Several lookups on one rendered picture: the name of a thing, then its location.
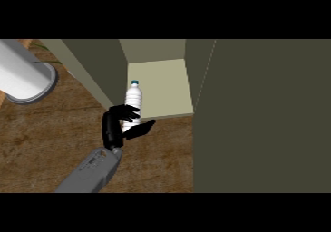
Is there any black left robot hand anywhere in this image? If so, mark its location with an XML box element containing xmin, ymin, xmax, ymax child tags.
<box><xmin>100</xmin><ymin>103</ymin><xmax>157</xmax><ymax>151</ymax></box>

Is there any clear plastic water bottle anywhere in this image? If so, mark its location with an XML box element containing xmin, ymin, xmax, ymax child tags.
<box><xmin>121</xmin><ymin>79</ymin><xmax>143</xmax><ymax>134</ymax></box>

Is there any olive green cabinet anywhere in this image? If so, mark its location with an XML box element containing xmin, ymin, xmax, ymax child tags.
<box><xmin>37</xmin><ymin>38</ymin><xmax>217</xmax><ymax>121</ymax></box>

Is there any dark olive cabinet door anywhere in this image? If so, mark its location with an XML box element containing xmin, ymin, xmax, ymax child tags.
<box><xmin>192</xmin><ymin>38</ymin><xmax>331</xmax><ymax>194</ymax></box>

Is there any white cylinder with grey rim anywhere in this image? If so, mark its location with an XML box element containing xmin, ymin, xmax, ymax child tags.
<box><xmin>0</xmin><ymin>38</ymin><xmax>61</xmax><ymax>106</ymax></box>

